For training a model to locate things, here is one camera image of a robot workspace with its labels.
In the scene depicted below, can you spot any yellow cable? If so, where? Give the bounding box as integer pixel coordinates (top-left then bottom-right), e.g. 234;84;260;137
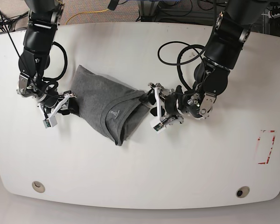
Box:
65;8;109;26

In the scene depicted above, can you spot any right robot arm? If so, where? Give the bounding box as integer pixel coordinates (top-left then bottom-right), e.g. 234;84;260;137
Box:
17;0;79;128

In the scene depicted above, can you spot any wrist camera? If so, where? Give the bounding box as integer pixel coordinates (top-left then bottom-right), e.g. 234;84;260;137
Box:
43;116;57;128
150;120;166;133

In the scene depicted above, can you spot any left table grommet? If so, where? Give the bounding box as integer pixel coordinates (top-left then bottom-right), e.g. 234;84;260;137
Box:
32;181;45;193

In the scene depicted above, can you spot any right table grommet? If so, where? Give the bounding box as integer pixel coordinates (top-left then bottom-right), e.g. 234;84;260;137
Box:
236;186;250;198

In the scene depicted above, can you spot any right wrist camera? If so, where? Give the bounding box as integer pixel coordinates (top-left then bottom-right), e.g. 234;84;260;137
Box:
43;116;57;128

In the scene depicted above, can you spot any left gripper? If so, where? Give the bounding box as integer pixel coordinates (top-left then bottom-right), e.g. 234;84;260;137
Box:
140;82;218;133

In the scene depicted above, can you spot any red tape rectangle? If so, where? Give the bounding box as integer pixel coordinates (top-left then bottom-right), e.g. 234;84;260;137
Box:
255;130;276;165

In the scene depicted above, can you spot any table grommet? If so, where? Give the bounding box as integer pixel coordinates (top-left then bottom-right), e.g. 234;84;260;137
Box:
236;186;250;198
32;181;45;193

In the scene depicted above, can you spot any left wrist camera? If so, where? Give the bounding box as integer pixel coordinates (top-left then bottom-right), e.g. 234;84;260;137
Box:
150;120;166;133

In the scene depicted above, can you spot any grey T-shirt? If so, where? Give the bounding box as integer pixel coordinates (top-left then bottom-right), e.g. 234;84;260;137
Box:
71;65;149;146

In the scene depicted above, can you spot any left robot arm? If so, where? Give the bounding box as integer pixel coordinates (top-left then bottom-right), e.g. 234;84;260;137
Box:
142;0;269;133

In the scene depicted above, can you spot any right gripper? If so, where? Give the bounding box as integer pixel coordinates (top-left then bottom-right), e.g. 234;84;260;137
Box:
17;73;79;120

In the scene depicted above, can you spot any white power strip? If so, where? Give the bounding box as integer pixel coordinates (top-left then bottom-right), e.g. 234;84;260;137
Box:
268;6;280;19

